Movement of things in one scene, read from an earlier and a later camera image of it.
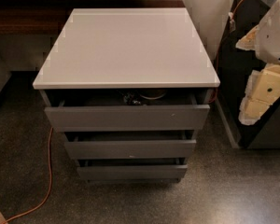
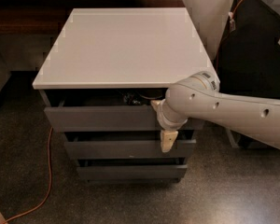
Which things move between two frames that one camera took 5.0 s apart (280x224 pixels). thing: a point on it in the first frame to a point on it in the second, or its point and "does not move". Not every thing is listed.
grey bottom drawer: (135, 169) does not move
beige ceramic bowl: (152, 92) does not move
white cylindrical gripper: (274, 41) to (163, 117)
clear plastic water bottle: (130, 99) does not move
